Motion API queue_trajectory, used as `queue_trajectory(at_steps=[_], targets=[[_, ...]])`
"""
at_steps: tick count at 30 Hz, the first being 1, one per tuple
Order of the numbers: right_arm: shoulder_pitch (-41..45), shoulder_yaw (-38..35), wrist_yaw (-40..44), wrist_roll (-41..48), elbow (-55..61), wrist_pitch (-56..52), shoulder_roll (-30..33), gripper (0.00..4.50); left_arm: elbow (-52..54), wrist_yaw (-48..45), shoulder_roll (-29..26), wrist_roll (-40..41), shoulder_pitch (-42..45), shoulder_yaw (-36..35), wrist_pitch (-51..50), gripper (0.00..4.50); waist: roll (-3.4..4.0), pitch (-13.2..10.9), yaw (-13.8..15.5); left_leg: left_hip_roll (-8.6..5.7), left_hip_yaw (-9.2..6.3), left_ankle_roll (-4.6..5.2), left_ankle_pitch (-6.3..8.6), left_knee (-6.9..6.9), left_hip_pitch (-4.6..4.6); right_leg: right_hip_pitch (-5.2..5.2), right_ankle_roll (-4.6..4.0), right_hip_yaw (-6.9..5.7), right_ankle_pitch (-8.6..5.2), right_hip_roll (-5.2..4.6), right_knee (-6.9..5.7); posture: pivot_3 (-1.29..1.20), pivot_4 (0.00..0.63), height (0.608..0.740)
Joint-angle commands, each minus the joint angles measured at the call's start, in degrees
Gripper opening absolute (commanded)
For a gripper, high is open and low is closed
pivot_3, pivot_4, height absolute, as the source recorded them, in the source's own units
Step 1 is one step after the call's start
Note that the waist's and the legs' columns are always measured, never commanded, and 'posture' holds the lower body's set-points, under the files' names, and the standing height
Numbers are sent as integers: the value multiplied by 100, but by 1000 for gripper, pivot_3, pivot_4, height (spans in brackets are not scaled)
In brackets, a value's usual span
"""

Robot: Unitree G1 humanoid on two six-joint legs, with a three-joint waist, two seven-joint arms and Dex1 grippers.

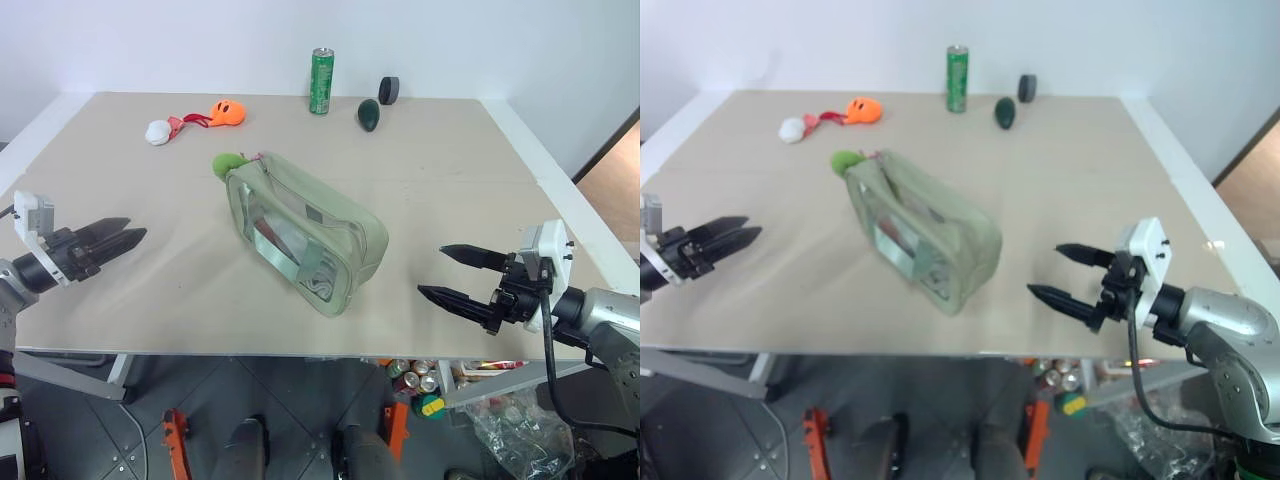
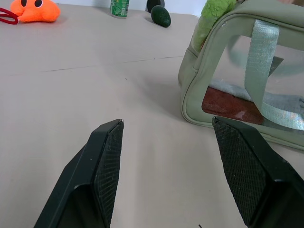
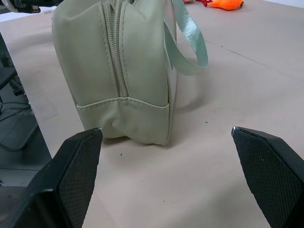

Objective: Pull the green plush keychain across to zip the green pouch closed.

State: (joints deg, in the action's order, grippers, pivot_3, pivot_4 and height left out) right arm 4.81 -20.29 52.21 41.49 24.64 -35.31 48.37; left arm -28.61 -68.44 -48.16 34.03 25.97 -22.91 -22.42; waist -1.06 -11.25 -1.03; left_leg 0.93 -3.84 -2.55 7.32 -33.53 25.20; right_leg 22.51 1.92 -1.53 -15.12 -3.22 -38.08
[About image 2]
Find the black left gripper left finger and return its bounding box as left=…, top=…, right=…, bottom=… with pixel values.
left=33, top=118, right=125, bottom=228

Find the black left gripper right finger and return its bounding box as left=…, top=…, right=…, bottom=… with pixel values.
left=211, top=116, right=304, bottom=228

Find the clear green-trimmed pouch bag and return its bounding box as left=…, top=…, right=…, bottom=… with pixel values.
left=178, top=0, right=304, bottom=151

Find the brown cloth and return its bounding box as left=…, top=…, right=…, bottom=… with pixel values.
left=201, top=86, right=265, bottom=125

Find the grey folded cloth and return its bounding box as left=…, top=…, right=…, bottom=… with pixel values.
left=210, top=78, right=304, bottom=114

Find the lime green plush toy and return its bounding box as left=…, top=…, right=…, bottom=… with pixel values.
left=191, top=0, right=238, bottom=49

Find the green drink can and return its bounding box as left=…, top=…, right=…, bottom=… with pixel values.
left=110, top=0, right=130, bottom=19

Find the dark green avocado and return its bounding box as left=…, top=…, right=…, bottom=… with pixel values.
left=150, top=5, right=171, bottom=28

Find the orange plush toy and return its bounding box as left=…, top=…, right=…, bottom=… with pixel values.
left=10, top=0, right=61, bottom=23

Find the black round object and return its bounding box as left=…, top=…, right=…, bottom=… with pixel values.
left=146, top=0, right=165, bottom=13

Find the red hair tie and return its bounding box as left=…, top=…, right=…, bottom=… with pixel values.
left=0, top=7, right=19, bottom=25

